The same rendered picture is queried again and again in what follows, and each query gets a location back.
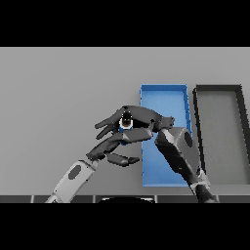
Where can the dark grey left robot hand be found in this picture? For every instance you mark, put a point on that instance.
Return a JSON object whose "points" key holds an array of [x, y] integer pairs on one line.
{"points": [[128, 135]]}

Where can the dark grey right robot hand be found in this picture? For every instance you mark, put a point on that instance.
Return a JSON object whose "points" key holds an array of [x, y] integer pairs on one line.
{"points": [[146, 115]]}

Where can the blue pipe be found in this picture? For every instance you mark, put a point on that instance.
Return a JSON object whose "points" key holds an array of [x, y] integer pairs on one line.
{"points": [[125, 122]]}

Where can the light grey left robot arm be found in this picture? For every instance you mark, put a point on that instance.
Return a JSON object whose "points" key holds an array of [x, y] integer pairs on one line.
{"points": [[73, 177]]}

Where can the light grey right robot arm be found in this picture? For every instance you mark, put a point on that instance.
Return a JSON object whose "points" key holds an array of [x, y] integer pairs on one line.
{"points": [[177, 149]]}

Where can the blue bin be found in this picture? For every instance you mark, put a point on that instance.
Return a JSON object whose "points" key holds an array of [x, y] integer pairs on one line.
{"points": [[162, 101]]}

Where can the dark grey bin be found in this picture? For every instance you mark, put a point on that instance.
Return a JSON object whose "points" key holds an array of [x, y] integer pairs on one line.
{"points": [[221, 136]]}

